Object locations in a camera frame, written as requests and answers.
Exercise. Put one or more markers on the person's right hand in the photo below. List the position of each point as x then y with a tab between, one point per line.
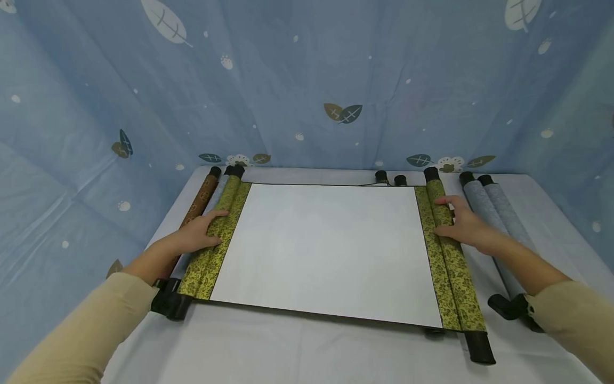
470	226

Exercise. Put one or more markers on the person's left hand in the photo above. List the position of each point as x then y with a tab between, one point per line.
196	234

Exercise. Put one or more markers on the person's left fingers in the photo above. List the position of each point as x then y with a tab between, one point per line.
218	214

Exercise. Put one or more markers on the person's right thumb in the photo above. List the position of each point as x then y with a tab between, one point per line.
443	231

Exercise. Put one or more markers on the person's right fingers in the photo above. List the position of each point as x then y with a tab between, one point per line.
451	201

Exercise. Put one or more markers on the person's left thumb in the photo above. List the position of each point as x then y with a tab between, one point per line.
214	241

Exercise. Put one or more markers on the green gold brocade scroll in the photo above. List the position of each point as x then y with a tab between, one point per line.
331	250

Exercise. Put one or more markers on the person's right forearm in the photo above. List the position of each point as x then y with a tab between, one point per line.
556	298

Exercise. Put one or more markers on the person's left forearm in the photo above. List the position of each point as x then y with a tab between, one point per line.
96	325

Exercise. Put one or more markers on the pale blue rolled scroll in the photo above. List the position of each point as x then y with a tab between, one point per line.
218	192

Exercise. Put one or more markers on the brown patterned rolled scroll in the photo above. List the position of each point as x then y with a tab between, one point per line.
204	197

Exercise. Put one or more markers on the grey patterned rolled scroll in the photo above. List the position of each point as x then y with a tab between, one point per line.
479	205
506	210

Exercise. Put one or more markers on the black roller knob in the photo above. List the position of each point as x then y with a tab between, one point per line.
382	176

